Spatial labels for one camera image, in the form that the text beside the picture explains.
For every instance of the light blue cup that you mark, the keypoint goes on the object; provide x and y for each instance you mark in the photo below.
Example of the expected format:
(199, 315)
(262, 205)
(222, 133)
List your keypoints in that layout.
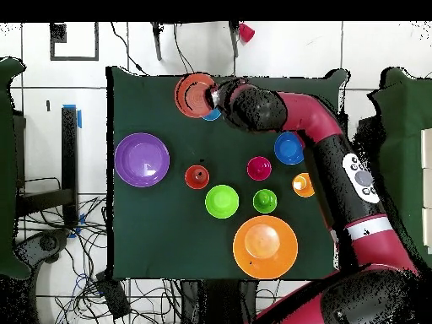
(213, 116)

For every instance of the orange bowl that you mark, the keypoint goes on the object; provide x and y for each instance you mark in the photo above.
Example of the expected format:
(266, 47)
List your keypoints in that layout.
(192, 96)

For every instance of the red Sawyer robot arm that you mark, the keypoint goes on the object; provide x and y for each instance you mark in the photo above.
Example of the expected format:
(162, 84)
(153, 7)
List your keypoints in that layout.
(354, 202)

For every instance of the green bowl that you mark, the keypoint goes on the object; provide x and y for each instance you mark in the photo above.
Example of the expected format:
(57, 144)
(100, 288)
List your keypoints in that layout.
(221, 202)

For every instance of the orange cup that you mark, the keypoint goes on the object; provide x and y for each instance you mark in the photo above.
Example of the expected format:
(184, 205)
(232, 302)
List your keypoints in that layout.
(192, 180)

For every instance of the pink cup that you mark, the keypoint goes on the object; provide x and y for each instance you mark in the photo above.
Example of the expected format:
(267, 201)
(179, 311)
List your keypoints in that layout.
(259, 167)

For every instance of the green cup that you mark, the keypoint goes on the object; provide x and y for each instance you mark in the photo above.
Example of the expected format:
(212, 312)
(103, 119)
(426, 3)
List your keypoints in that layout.
(261, 206)

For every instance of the dark green tablecloth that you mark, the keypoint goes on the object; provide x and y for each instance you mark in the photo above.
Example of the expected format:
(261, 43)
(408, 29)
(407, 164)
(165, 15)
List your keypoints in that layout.
(168, 236)

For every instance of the blue bowl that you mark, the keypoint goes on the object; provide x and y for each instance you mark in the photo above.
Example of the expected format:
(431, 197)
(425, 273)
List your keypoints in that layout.
(288, 148)

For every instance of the large yellow bowl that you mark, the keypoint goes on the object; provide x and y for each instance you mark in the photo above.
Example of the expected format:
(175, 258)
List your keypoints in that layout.
(265, 246)

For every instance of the purple bowl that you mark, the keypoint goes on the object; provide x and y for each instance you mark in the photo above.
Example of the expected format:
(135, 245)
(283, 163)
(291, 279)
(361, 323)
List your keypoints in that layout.
(135, 158)

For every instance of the yellow cup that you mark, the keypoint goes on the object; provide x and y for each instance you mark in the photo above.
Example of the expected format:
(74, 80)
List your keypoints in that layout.
(302, 187)

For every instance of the black stand leg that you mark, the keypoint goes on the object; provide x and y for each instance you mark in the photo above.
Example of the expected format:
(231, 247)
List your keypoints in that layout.
(157, 44)
(234, 44)

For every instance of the long black beam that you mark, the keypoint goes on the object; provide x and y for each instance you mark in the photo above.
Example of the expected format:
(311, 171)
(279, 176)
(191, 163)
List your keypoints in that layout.
(69, 152)

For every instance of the red cup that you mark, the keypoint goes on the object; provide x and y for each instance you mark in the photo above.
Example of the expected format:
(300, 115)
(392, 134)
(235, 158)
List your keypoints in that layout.
(247, 32)

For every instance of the short black beam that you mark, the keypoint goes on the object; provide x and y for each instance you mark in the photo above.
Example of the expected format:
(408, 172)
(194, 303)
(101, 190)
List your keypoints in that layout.
(44, 200)

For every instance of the gray black machine base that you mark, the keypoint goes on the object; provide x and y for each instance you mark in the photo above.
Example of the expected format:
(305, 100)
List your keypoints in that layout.
(47, 243)

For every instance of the green cloth side table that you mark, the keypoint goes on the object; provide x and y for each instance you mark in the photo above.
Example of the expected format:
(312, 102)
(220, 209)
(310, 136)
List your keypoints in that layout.
(408, 141)
(8, 168)

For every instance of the white boxes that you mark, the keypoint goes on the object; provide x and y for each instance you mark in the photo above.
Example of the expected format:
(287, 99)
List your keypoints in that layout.
(427, 189)

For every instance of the black square frame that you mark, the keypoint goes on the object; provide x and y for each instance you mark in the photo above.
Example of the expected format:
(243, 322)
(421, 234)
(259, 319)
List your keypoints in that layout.
(96, 44)

